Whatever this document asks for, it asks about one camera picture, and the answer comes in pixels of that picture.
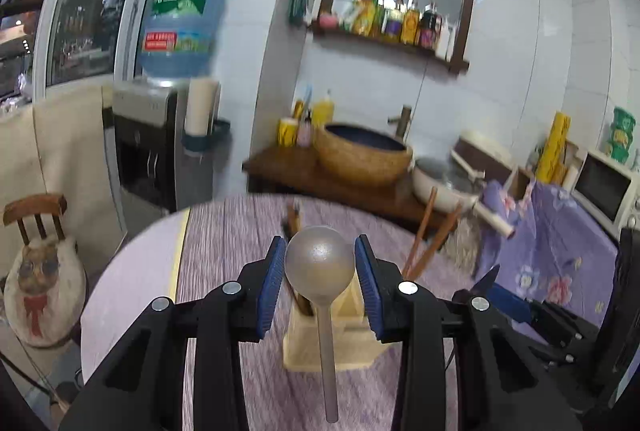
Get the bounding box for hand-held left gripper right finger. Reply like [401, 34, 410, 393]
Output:
[354, 234, 584, 431]

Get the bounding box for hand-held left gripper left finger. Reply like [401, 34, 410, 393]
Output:
[59, 235, 288, 431]

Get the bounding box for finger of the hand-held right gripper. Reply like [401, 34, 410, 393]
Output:
[471, 264, 502, 298]
[486, 286, 587, 350]

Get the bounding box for beige perforated utensil holder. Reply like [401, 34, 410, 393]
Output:
[282, 261, 381, 372]

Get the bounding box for metal spoon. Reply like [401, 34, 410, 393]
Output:
[284, 225, 357, 424]

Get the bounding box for grey floral cloth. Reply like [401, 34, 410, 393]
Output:
[440, 214, 483, 274]

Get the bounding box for purple floral cloth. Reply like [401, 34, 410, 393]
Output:
[475, 178, 621, 347]

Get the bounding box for white pan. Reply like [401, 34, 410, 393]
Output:
[411, 156, 516, 239]

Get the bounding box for purple striped tablecloth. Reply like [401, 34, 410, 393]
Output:
[172, 194, 501, 431]

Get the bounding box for cardboard box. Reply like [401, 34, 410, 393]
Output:
[502, 164, 536, 207]

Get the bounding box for glass pan lid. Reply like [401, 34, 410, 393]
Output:
[415, 156, 483, 197]

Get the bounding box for white plastic spatula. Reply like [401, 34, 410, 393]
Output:
[451, 150, 487, 178]

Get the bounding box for brown and white box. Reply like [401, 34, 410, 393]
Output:
[457, 131, 516, 169]

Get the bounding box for wicker basin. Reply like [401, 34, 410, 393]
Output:
[312, 122, 415, 189]

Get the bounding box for white microwave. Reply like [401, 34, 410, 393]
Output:
[570, 148, 640, 242]

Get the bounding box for yellow box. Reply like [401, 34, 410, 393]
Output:
[535, 111, 572, 184]

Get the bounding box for yellow cup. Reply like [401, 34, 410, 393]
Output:
[277, 117, 300, 148]

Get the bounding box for wooden faucet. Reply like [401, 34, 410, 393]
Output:
[387, 105, 413, 139]

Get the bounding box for grey water dispenser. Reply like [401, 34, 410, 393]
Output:
[102, 78, 231, 217]

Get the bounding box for yellow soap bottle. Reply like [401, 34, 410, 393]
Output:
[312, 90, 335, 126]

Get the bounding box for beige paper roll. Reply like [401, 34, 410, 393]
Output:
[184, 78, 221, 136]

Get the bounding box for green stacked tubs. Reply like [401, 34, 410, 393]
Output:
[605, 107, 637, 162]

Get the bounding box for cat print cushion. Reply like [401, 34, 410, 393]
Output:
[4, 233, 89, 348]

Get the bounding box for beige cloth cover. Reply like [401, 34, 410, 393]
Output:
[0, 84, 126, 272]

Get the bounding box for wooden chair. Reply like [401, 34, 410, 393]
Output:
[2, 194, 90, 349]

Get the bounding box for row of bottles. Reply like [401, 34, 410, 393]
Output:
[320, 0, 458, 57]

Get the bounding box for blue water bottle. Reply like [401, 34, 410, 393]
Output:
[137, 0, 227, 84]

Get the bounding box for white framed glass door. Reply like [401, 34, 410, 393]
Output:
[32, 0, 181, 102]

